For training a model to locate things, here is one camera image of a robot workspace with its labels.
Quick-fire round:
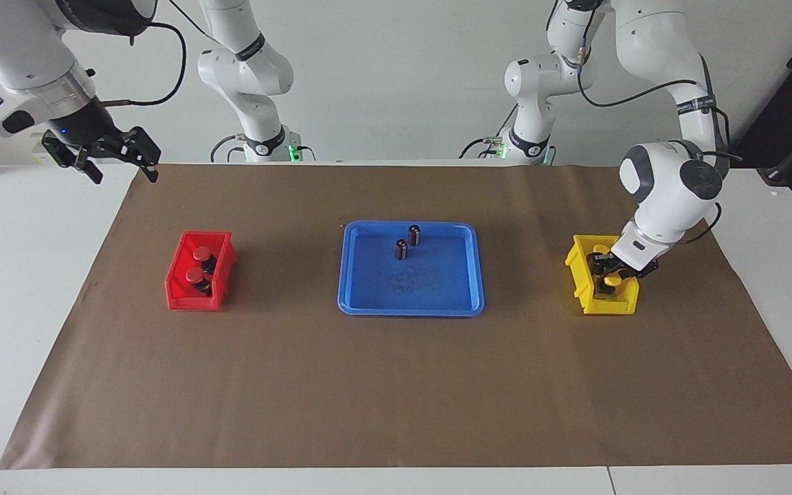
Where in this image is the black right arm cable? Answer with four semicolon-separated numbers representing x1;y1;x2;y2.
97;19;187;107

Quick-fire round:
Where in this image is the red plastic storage bin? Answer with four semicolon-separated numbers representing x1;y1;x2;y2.
164;230;237;311

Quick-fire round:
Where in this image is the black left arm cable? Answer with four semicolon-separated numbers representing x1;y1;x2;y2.
575;38;735;245

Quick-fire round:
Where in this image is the black right base cable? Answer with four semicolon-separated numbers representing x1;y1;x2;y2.
209;133;249;164

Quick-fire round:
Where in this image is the black base cable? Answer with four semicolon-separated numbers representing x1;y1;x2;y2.
460;122;515;160
209;133;249;164

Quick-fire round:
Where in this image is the brown paper table mat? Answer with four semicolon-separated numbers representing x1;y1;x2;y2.
0;164;792;470

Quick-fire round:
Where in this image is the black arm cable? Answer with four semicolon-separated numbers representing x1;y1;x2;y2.
575;38;735;245
97;19;187;107

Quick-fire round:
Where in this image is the black left base cable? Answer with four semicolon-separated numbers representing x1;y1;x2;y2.
460;122;515;160

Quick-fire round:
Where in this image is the dark background panel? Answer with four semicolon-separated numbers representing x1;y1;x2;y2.
716;0;792;204

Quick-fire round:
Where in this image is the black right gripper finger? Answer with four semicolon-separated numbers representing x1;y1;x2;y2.
41;134;104;185
126;126;162;184

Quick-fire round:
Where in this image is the yellow plastic storage bin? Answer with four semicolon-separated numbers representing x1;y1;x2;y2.
564;234;640;316

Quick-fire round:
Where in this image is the blue plastic tray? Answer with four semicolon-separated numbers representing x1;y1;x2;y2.
338;220;485;317

